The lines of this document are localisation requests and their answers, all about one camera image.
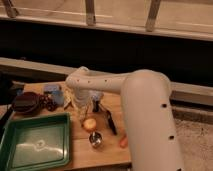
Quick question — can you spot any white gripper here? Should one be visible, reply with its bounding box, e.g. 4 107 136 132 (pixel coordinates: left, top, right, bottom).
73 88 90 108

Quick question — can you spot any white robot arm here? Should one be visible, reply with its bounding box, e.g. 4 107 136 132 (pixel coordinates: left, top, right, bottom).
66 67 185 171

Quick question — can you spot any small metal cup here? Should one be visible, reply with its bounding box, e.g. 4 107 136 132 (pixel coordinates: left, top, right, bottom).
89 132 102 148

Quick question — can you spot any yellow banana piece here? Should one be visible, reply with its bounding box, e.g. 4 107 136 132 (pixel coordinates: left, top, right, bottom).
64 89 72 109

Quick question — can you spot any blue crumpled cloth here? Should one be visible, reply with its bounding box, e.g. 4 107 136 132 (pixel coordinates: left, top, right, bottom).
90 91 104 101

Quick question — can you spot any small dark block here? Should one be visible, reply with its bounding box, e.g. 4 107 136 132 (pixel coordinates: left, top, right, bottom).
93 101 100 113

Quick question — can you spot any blue sponge block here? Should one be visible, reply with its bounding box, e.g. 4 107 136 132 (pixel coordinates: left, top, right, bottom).
43 84 64 106

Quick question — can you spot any yellow red apple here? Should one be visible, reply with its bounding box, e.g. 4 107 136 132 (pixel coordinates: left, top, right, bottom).
82 118 97 132

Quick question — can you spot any bunch of dark grapes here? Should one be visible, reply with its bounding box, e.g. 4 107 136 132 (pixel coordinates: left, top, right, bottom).
39 95 57 111

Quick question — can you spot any wooden cutting board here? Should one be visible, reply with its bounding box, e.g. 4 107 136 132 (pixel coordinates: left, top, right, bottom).
9 79 133 171

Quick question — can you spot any dark brown bowl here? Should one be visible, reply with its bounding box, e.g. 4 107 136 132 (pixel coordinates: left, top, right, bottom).
12 92 39 114

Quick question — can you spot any orange carrot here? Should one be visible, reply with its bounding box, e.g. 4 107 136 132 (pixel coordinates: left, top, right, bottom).
119 135 128 148

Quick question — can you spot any green plastic tray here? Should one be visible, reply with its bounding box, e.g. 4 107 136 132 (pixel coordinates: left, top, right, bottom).
0 113 70 171

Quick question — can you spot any black handled knife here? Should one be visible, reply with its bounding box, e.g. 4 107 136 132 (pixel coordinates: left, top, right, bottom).
100 104 117 135

